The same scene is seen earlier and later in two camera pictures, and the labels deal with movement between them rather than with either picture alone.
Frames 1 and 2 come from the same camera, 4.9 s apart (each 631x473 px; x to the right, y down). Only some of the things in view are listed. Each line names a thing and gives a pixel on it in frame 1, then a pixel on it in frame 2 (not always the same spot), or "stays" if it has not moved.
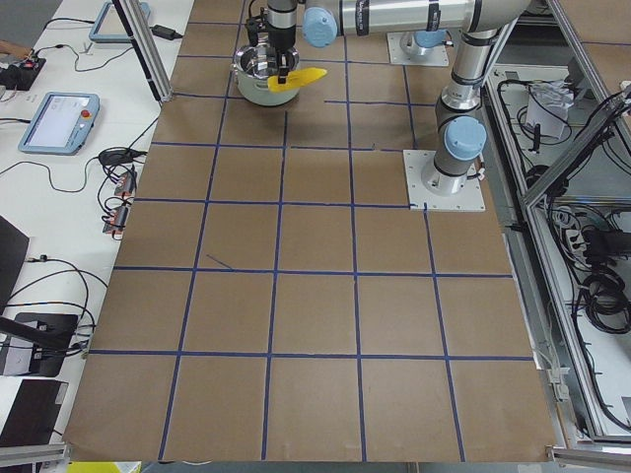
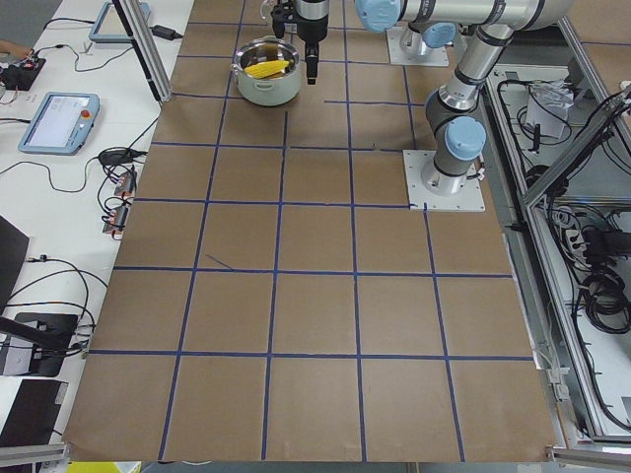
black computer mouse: [114, 156] stays
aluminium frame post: [143, 35] stays
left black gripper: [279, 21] → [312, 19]
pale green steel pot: [253, 66] stays
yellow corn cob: [296, 79] → [267, 69]
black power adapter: [166, 33] stays
